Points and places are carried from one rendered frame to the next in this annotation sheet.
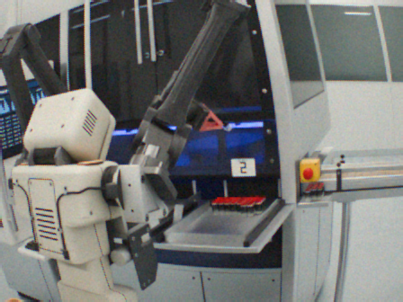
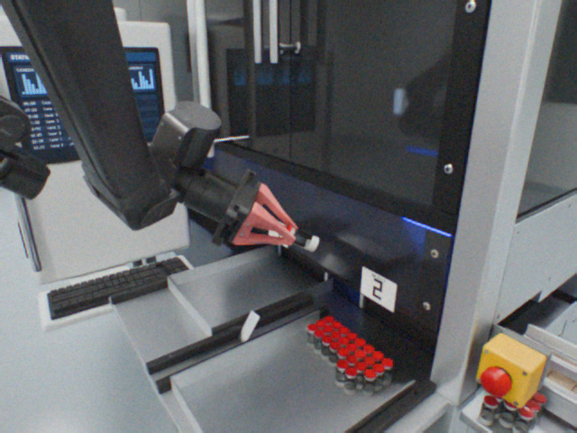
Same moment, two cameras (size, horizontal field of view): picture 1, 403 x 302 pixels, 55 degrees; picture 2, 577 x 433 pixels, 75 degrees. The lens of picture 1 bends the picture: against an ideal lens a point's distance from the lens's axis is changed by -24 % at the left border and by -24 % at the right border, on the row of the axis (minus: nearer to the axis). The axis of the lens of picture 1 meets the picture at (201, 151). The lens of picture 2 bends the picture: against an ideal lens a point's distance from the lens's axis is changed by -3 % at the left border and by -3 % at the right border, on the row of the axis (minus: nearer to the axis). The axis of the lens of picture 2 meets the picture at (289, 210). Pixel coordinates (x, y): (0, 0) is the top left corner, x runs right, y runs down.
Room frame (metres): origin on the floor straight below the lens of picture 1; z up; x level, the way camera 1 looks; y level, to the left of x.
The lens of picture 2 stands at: (1.04, -0.29, 1.42)
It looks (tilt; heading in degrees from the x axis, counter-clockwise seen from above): 21 degrees down; 29
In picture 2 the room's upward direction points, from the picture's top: straight up
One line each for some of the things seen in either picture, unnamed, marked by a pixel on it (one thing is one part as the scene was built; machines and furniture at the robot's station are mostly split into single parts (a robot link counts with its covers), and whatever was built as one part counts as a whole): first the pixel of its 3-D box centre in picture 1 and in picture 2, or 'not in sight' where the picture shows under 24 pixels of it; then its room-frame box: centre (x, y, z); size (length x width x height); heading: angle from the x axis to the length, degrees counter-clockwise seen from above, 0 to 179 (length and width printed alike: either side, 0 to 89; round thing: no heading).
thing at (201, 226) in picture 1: (225, 220); (291, 387); (1.50, -0.05, 0.90); 0.34 x 0.26 x 0.04; 155
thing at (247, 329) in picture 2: (171, 219); (227, 337); (1.54, 0.12, 0.91); 0.14 x 0.03 x 0.06; 155
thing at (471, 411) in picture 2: (317, 199); (517, 419); (1.64, -0.40, 0.87); 0.14 x 0.13 x 0.02; 155
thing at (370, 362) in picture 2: (239, 206); (346, 353); (1.62, -0.10, 0.90); 0.18 x 0.02 x 0.05; 65
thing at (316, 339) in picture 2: (237, 208); (338, 357); (1.60, -0.09, 0.90); 0.18 x 0.02 x 0.05; 65
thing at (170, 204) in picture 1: (150, 207); (250, 283); (1.76, 0.21, 0.90); 0.34 x 0.26 x 0.04; 155
